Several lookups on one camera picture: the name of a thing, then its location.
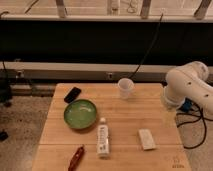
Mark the white rectangular sponge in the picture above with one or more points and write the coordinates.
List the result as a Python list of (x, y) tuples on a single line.
[(147, 140)]

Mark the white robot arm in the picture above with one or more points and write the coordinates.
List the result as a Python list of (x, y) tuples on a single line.
[(188, 81)]

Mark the black phone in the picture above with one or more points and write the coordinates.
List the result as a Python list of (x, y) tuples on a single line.
[(72, 95)]

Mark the green bowl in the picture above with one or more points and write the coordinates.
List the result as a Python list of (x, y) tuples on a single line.
[(80, 114)]

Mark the white plastic bottle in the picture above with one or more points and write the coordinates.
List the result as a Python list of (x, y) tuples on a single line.
[(103, 139)]

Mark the red brown tool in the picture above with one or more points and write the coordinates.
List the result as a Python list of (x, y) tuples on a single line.
[(76, 158)]

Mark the blue box on floor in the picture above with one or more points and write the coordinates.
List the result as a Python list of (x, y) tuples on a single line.
[(186, 105)]

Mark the black chair base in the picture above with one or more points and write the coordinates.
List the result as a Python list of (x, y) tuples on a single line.
[(5, 97)]

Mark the grey wall rail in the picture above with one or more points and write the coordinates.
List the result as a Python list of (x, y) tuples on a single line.
[(86, 71)]

